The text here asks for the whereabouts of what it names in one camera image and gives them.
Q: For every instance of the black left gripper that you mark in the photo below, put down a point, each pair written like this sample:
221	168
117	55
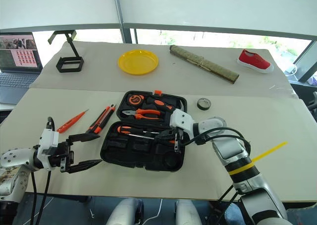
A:
63	155

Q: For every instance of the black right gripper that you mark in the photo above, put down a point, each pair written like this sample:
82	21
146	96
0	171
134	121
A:
182	137

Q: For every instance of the orange voltage tester screwdriver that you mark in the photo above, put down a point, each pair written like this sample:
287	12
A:
68	124

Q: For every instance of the orange black utility knife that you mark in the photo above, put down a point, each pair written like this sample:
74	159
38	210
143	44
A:
105	118
97	122

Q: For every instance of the black plastic tool case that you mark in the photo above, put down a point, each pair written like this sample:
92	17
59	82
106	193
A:
138	150

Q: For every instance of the black tape roll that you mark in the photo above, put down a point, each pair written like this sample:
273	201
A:
204	104

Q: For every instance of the orange case latch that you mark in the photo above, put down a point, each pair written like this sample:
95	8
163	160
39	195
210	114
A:
157	93

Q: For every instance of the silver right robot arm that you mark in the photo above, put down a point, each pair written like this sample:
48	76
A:
235	155

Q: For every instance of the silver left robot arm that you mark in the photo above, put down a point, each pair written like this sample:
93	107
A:
17	158

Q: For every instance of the short orange black screwdriver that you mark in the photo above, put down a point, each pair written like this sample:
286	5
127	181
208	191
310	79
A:
162	104

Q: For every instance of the long orange black screwdriver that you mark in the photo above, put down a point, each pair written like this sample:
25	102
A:
126	130

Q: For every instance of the orange black tape measure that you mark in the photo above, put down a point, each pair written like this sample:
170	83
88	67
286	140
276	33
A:
135	99

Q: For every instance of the grey rounded shape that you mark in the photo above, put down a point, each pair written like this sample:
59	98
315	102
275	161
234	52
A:
187	212
123	212

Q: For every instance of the rolled bamboo mat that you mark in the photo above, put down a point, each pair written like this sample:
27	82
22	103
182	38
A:
205	65

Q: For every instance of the yellow plastic plate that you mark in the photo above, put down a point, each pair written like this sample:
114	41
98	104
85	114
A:
138	62

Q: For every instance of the black metal stand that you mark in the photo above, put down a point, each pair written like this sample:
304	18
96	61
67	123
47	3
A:
70	64

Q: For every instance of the open grey laptop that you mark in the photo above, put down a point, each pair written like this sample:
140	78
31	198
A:
15	81

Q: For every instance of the yellow zip tie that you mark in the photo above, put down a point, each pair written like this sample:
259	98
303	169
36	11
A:
270	150

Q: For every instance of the red canvas shoe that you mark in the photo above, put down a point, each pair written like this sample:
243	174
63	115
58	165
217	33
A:
255	61

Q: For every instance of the black office chair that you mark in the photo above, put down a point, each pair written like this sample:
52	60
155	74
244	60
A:
313	106

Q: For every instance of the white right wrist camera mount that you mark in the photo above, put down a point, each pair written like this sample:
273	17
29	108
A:
180	119

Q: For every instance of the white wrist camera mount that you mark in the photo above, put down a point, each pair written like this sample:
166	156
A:
180	119
48	142

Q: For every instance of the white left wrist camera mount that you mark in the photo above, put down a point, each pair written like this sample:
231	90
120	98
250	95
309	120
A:
48	142

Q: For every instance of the grey window frame post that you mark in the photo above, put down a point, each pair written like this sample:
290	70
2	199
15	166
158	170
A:
125	24

